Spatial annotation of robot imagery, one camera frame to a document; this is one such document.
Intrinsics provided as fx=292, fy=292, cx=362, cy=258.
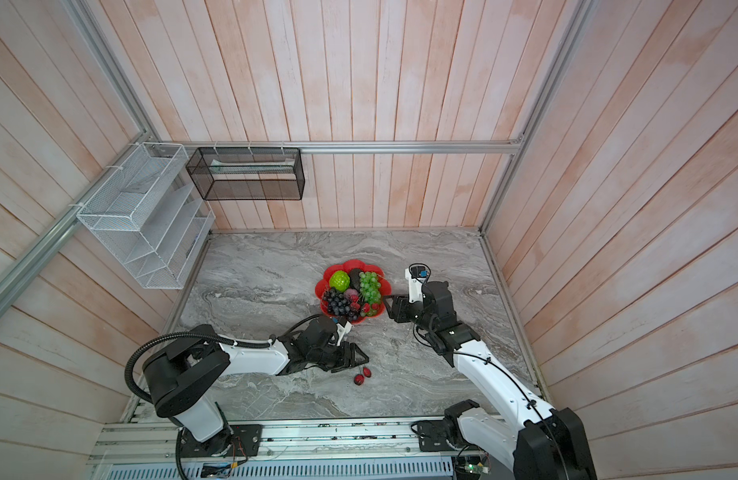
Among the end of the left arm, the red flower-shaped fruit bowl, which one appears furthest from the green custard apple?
the end of the left arm

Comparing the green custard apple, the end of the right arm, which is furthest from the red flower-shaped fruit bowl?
the end of the right arm

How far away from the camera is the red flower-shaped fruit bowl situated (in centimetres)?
93

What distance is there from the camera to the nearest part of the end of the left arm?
684 millimetres
